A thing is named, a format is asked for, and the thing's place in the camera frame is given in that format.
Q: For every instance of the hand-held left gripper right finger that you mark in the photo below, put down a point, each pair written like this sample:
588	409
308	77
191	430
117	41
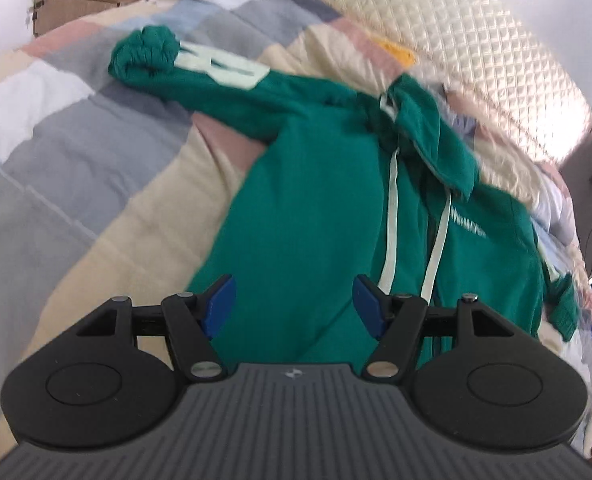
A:
368	305

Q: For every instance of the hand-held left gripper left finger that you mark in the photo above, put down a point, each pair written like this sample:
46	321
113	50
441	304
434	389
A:
220	305

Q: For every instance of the green hoodie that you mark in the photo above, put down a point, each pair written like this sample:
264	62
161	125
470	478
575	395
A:
316	220

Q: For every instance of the pale pillow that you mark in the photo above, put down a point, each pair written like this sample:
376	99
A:
556	205

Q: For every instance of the patchwork quilt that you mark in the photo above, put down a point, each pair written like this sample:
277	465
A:
75	160

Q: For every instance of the quilted cream headboard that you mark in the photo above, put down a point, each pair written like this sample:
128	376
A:
476	35

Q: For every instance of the wooden nightstand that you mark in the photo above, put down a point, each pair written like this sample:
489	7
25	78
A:
70	5

